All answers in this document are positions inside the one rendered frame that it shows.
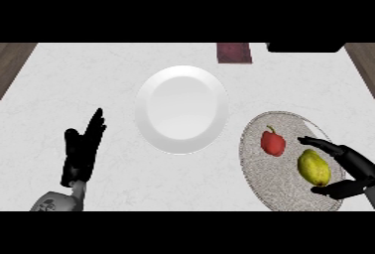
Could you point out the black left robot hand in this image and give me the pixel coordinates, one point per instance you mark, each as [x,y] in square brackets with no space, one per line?
[80,155]

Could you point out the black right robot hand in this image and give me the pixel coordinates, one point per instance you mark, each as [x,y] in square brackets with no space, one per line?
[353,165]

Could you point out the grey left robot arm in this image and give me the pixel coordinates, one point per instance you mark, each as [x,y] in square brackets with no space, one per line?
[61,200]

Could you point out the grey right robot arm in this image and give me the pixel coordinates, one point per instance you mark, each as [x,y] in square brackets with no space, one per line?
[371,198]

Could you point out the yellow-green pear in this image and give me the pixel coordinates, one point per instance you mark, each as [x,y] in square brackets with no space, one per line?
[314,168]

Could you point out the grey round placemat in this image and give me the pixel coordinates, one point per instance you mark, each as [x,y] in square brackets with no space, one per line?
[274,172]

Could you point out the white round plate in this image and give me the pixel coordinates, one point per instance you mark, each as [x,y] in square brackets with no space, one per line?
[182,109]

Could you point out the red bell pepper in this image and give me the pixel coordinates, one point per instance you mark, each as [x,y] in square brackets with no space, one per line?
[274,143]

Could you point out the black appliance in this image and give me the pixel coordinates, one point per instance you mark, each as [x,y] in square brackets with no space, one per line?
[305,47]

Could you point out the dark red box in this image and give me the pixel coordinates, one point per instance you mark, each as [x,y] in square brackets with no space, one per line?
[234,53]

